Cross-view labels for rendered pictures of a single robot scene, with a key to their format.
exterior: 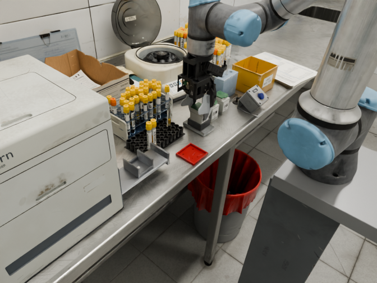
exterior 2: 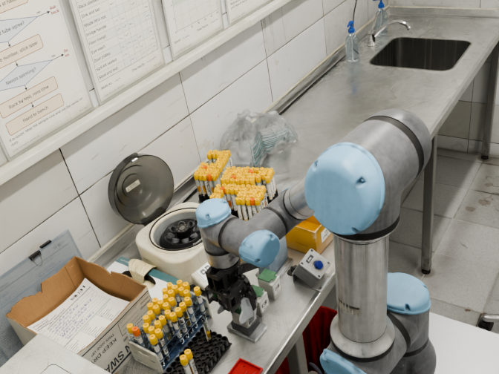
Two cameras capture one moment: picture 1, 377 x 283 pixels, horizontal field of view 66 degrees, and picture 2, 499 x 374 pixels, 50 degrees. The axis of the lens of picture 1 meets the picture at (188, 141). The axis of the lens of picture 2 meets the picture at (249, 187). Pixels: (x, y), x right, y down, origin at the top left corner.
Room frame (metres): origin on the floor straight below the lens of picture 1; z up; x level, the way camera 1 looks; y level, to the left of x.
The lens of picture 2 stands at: (-0.15, -0.14, 1.94)
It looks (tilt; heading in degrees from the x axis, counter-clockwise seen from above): 34 degrees down; 2
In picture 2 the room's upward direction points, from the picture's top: 11 degrees counter-clockwise
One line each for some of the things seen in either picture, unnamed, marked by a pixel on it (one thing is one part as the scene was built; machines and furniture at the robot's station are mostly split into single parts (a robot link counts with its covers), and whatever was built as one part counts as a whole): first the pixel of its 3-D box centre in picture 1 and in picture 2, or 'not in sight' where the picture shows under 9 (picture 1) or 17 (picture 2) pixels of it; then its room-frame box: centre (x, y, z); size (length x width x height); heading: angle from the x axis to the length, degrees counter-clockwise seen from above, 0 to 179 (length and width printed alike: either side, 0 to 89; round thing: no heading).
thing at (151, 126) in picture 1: (155, 125); (192, 348); (0.71, 0.10, 0.93); 0.17 x 0.09 x 0.11; 143
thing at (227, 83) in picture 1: (225, 86); (272, 256); (1.00, -0.12, 0.92); 0.10 x 0.07 x 0.10; 145
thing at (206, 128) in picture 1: (198, 123); (246, 324); (0.79, -0.03, 0.89); 0.09 x 0.05 x 0.04; 52
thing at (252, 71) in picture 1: (253, 76); (308, 226); (1.10, -0.24, 0.93); 0.13 x 0.13 x 0.10; 50
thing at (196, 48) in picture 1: (201, 45); (223, 253); (0.77, -0.02, 1.16); 0.08 x 0.08 x 0.05
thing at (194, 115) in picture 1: (199, 115); (244, 317); (0.79, -0.03, 0.92); 0.05 x 0.04 x 0.06; 52
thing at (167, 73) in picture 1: (164, 69); (190, 245); (1.09, 0.11, 0.94); 0.30 x 0.24 x 0.12; 44
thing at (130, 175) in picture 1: (131, 170); not in sight; (0.52, 0.14, 0.92); 0.21 x 0.07 x 0.05; 143
